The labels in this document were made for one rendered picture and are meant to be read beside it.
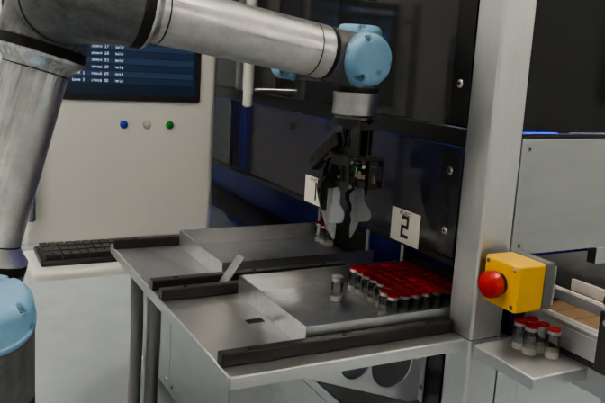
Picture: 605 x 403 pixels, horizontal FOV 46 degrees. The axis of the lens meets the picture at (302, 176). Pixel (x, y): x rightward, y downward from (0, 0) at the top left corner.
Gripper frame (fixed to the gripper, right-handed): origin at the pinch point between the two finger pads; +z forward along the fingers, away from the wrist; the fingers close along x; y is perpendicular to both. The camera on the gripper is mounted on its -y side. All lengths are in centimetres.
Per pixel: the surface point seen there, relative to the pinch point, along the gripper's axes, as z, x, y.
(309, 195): 0.5, 10.7, -31.6
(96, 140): -6, -26, -78
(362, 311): 12.9, 1.6, 6.9
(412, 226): -1.7, 10.8, 6.7
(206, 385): 72, 11, -90
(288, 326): 11.6, -15.1, 11.8
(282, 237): 12.6, 10.0, -42.2
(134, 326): 49, -12, -88
